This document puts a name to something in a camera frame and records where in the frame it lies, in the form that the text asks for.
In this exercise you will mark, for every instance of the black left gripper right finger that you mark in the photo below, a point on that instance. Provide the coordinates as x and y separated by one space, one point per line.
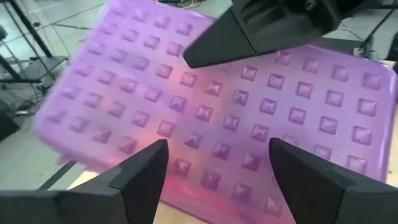
326 199

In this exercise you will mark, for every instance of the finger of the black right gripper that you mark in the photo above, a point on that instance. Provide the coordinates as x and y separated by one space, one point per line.
264 28

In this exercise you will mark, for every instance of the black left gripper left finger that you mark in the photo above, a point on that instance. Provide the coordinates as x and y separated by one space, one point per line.
93 202

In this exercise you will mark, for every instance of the purple studded plastic lid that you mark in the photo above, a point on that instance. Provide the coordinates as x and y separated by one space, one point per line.
217 102

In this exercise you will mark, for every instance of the black metal stand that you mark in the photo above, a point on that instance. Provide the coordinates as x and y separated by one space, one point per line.
43 67

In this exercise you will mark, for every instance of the black table frame rail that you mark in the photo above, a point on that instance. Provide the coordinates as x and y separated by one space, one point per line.
57 175

